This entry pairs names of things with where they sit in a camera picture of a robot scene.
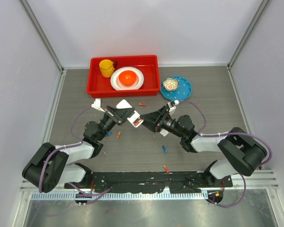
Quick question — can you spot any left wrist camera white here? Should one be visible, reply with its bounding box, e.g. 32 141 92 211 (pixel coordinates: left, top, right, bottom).
91 98 105 112

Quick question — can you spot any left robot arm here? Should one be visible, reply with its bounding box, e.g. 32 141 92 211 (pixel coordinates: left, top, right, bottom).
22 106 135 193

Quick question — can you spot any red plastic bin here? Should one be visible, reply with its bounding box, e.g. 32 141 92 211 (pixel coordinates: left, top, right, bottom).
87 55 160 98

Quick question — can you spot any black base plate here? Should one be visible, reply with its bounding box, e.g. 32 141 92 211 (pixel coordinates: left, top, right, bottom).
73 171 233 194

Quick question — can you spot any orange bowl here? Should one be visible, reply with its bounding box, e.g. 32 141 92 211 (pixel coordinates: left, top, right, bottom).
118 70 137 86

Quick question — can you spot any white cable duct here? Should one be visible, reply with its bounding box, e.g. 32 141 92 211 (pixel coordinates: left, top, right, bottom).
30 190 208 201

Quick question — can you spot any small patterned bowl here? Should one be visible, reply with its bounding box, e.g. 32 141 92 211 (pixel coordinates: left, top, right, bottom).
162 77 179 92

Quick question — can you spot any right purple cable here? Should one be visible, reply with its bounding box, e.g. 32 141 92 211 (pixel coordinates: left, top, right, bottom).
177 101 273 208

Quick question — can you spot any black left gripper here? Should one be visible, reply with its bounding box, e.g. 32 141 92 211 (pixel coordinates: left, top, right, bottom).
97 105 134 141

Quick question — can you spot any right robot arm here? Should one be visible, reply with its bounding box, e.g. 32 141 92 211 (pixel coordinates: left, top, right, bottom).
141 106 268 187

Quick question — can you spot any white battery cover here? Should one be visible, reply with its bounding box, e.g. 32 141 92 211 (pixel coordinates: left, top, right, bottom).
160 129 169 137

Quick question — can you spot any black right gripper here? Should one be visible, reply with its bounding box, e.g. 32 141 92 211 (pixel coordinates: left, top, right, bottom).
140 106 185 139

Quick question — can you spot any red orange AAA battery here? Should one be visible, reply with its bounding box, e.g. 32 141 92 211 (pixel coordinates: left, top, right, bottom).
163 165 169 174

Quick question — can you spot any blue polka dot plate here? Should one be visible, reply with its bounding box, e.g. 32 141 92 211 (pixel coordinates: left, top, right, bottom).
160 76 193 101

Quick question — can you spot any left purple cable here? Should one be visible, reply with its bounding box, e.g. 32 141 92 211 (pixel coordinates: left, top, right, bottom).
39 106 112 205

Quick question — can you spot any white red remote control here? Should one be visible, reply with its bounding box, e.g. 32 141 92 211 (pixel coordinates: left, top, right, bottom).
116 99 143 128

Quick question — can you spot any white plate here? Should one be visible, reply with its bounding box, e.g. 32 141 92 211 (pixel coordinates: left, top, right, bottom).
110 67 144 90

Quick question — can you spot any purple cable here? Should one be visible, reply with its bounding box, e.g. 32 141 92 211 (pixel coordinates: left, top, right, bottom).
177 101 273 208
39 106 112 205

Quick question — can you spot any yellow cup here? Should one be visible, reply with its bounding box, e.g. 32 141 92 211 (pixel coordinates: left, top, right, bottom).
99 59 117 78

